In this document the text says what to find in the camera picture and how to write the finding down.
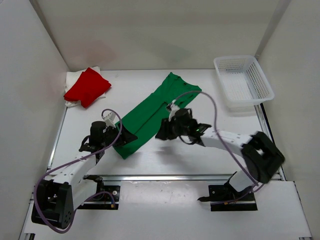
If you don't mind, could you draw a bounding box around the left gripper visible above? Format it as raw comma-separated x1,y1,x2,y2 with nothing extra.
101,122,138,148

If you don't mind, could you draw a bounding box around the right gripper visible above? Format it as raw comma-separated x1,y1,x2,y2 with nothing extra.
157,117,190,141

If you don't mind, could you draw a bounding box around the green t shirt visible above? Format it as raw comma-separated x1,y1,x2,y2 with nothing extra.
114,72,202,160

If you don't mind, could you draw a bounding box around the red t shirt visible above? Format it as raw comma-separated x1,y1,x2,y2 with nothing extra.
63,67,112,109

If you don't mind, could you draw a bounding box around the white t shirt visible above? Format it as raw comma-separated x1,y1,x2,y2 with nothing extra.
65,66,106,108

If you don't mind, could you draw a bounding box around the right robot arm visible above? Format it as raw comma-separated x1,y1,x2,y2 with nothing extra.
155,108,285,200

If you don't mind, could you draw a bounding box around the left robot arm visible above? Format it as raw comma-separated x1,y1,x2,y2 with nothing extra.
31,121,138,233

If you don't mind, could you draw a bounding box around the white plastic basket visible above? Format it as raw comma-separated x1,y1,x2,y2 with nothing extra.
213,55,275,110

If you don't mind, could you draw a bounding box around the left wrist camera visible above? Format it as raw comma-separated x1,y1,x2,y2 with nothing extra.
102,112,116,128

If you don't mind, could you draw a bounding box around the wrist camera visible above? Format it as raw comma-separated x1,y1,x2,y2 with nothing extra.
166,99,180,113
102,112,116,128

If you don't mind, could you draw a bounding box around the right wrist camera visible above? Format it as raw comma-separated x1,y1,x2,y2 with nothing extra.
166,99,180,113

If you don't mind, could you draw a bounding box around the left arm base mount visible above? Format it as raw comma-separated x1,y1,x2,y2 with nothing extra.
73,175,121,210

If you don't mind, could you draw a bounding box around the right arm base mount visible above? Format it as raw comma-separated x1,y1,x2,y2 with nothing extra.
197,177,258,212

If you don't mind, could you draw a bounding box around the aluminium frame rail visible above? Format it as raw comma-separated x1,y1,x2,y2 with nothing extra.
254,103,275,143

